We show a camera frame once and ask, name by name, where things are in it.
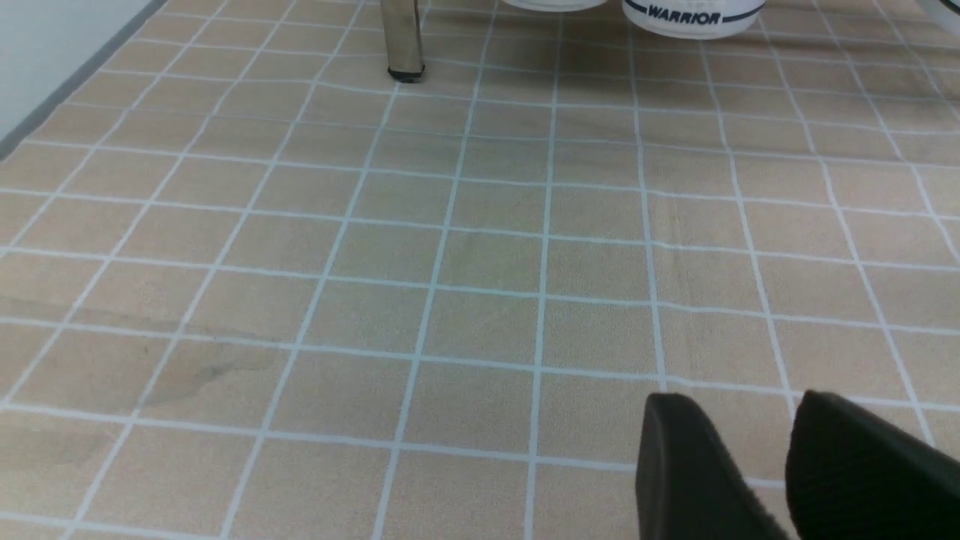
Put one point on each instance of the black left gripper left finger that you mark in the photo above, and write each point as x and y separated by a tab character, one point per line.
687	485

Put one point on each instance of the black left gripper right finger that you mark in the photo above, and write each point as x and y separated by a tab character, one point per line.
851	475

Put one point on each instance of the navy canvas shoe white sole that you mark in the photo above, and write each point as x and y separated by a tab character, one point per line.
944	13

